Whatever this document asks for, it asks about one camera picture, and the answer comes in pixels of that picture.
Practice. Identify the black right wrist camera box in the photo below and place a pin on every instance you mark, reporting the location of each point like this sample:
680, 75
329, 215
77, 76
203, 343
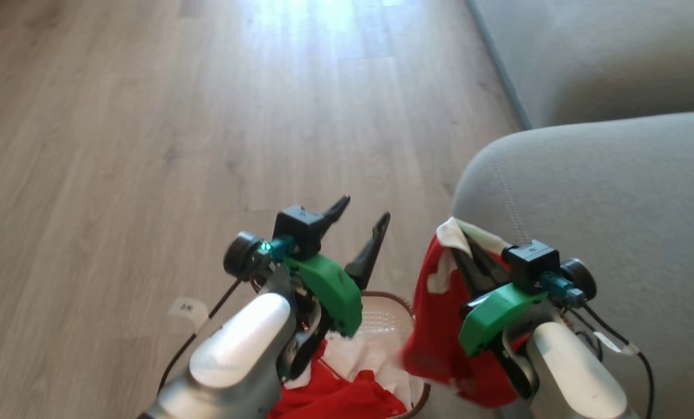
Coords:
530, 262

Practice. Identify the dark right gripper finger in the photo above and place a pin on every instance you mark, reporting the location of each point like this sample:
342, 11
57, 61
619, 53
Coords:
476, 273
489, 253

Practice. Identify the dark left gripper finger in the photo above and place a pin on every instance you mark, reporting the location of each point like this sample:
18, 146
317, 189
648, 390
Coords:
370, 250
338, 209

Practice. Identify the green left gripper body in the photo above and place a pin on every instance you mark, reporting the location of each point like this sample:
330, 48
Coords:
332, 291

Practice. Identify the woven laundry basket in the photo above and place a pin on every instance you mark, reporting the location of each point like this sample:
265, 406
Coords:
390, 308

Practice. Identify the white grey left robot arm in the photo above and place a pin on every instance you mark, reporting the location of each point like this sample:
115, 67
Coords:
236, 349

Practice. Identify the red and white garment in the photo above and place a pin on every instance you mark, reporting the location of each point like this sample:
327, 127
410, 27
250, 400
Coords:
440, 326

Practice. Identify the black round left wrist knob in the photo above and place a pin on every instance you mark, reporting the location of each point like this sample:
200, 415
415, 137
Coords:
242, 256

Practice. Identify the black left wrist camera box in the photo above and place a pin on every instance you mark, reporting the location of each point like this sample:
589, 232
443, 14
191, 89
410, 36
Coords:
300, 230

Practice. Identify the plain red garment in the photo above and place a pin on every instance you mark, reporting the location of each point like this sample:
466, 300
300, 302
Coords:
335, 398

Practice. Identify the black round wrist knob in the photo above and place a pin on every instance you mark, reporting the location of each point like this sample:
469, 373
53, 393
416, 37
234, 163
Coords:
242, 256
580, 278

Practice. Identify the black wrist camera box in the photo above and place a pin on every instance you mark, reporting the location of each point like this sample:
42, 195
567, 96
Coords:
300, 230
530, 262

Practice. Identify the grey sofa seat cushion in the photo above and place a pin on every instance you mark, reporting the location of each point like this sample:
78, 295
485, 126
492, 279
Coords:
615, 203
603, 52

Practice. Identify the black round right wrist knob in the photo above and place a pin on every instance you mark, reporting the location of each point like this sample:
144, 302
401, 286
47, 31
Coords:
580, 278

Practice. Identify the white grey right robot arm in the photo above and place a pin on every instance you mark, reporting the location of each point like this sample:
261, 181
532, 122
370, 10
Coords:
574, 372

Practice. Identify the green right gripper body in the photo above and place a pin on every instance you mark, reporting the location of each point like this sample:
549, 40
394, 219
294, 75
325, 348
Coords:
492, 314

